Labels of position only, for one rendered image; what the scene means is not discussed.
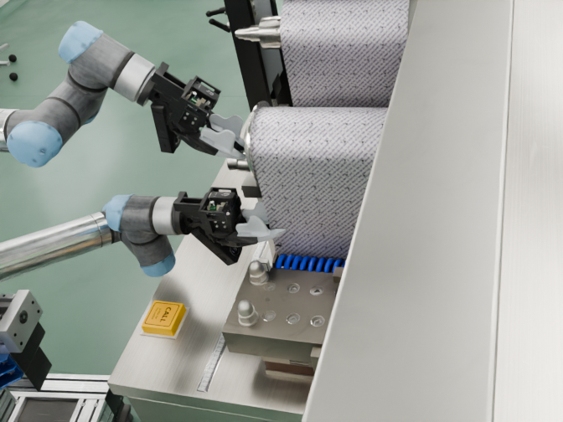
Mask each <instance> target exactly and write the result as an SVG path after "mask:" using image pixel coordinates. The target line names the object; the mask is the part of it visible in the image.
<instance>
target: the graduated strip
mask: <svg viewBox="0 0 563 422"><path fill-rule="evenodd" d="M267 243H268V240H267V241H263V242H260V243H258V245H257V246H256V250H255V253H254V254H253V256H252V259H251V261H253V260H257V259H261V258H262V256H263V254H264V251H265V249H266V246H267ZM225 347H226V342H225V339H224V336H223V334H222V331H221V334H220V336H219V339H218V341H217V343H216V345H215V347H214V351H213V353H212V355H211V357H210V360H209V363H208V365H207V367H206V369H205V371H204V375H203V377H202V379H201V381H200V384H199V386H198V389H197V391H199V392H204V393H208V391H209V387H210V385H211V383H212V380H213V378H214V375H215V372H216V370H217V367H218V366H219V363H220V359H221V358H222V355H223V353H224V350H225Z"/></svg>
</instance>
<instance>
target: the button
mask: <svg viewBox="0 0 563 422"><path fill-rule="evenodd" d="M185 312H186V309H185V306H184V304H183V303H176V302H168V301H154V302H153V304H152V306H151V308H150V310H149V311H148V313H147V315H146V317H145V319H144V321H143V323H142V330H143V331H144V332H145V333H152V334H159V335H165V336H172V337H173V336H174V335H175V333H176V331H177V330H178V326H179V324H180V322H181V321H182V319H183V316H184V314H185Z"/></svg>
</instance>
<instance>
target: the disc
mask: <svg viewBox="0 0 563 422"><path fill-rule="evenodd" d="M262 107H271V106H270V105H269V103H268V102H266V101H264V100H261V101H259V102H258V103H257V104H256V105H255V107H254V109H253V111H252V112H251V118H250V121H249V125H248V131H247V158H248V163H249V168H250V170H251V175H252V177H253V178H254V179H255V181H256V182H257V183H258V179H257V176H256V170H255V166H254V163H253V158H252V149H251V139H252V131H253V126H254V122H255V118H256V115H257V113H258V111H259V110H260V108H262Z"/></svg>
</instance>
